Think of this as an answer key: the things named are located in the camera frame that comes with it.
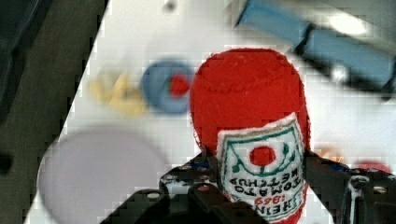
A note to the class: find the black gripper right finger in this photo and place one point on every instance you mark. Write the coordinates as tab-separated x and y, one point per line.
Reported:
351	196

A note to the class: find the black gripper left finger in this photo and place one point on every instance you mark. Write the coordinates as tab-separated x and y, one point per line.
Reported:
188	194

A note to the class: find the red plush ketchup bottle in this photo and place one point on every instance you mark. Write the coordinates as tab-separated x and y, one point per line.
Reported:
248	109

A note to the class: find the black silver toaster oven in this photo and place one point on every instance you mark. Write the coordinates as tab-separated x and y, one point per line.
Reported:
340	57

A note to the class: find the orange slice toy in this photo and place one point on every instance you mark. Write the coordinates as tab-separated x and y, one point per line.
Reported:
331	154

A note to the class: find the red toy strawberry in cup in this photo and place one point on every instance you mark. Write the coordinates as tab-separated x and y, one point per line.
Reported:
178	85

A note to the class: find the lilac round plate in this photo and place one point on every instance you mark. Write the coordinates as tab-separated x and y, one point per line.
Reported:
85	176

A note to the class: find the blue cup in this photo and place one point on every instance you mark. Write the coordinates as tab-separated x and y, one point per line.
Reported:
155	86

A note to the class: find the yellow plush toy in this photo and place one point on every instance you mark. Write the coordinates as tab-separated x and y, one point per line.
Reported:
119	93

